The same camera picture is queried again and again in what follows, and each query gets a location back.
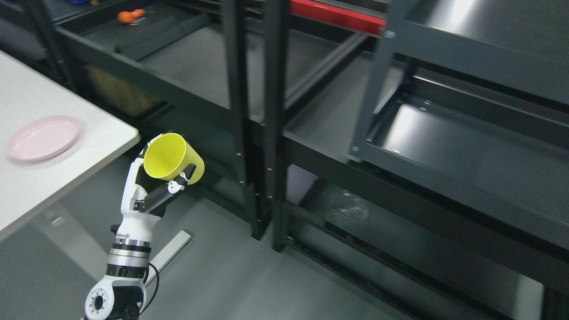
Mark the yellow plastic cup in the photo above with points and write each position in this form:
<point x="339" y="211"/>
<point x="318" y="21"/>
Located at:
<point x="169" y="155"/>

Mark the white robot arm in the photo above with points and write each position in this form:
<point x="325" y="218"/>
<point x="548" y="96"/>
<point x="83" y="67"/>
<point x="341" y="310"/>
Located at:
<point x="121" y="293"/>

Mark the black metal shelf rack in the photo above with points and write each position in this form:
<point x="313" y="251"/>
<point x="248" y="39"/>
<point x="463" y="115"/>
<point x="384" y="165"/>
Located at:
<point x="272" y="100"/>

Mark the orange toy on shelf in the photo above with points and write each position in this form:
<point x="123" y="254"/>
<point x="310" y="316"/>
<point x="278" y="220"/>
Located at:
<point x="131" y="17"/>

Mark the grey metal shelf unit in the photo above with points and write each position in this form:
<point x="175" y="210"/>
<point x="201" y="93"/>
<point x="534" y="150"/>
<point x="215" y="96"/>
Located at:
<point x="469" y="99"/>

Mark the white work table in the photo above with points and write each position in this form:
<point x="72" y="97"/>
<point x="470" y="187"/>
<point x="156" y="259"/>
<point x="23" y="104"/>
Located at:
<point x="27" y="189"/>

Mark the pink plastic plate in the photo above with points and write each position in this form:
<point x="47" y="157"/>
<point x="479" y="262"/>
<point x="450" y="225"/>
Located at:
<point x="44" y="138"/>

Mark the red metal beam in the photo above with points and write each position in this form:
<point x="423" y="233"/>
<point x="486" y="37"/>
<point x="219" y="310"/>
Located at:
<point x="337" y="16"/>

